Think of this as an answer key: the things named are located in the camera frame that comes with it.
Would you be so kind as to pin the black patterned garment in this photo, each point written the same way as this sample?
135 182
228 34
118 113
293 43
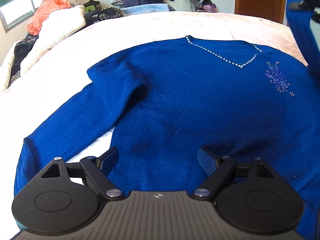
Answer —
21 50

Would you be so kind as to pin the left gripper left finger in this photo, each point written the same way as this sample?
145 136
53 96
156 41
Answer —
94 173

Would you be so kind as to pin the pink bedspread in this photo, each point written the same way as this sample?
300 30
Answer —
62 72

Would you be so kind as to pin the blue v-neck sweater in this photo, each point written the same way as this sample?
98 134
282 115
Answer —
158 103

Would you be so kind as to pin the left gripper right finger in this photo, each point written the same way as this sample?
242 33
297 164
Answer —
222 172

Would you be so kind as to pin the light blue knit blanket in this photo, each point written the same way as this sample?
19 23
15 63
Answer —
147 8

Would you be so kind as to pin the orange plastic bag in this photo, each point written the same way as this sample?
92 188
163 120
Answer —
42 13

